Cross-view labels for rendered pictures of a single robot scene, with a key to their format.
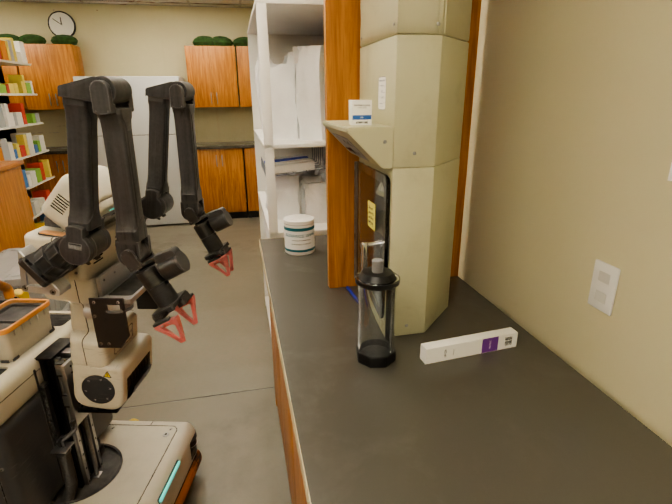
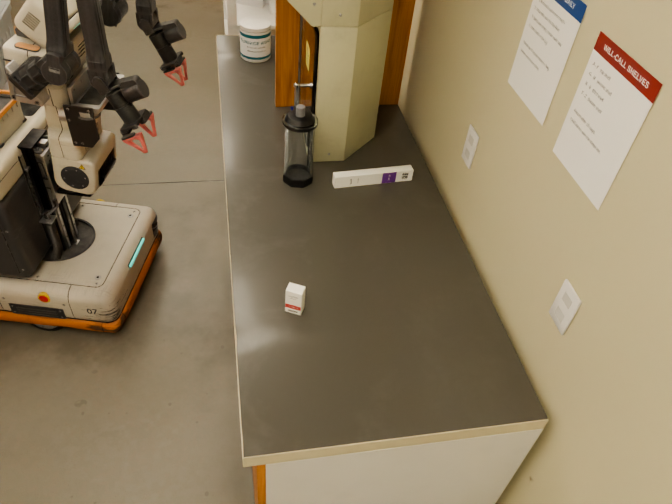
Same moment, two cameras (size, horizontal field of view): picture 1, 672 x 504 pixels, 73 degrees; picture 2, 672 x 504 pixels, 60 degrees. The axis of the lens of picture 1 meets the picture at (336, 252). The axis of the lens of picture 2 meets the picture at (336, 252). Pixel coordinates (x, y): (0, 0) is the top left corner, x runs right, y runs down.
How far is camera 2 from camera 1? 77 cm
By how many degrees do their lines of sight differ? 25
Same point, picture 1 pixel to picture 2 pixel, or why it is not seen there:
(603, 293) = (468, 151)
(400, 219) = (326, 69)
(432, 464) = (312, 256)
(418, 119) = not seen: outside the picture
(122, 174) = (90, 14)
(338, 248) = (284, 71)
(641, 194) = (497, 85)
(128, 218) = (96, 51)
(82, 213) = (57, 43)
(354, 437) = (266, 235)
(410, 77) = not seen: outside the picture
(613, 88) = not seen: outside the picture
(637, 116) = (506, 21)
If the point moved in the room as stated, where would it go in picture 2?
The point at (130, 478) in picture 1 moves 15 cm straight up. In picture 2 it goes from (104, 247) to (96, 221)
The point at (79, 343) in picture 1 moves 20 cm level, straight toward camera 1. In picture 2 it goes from (56, 140) to (70, 170)
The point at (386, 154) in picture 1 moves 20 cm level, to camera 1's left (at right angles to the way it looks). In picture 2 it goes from (315, 14) to (244, 8)
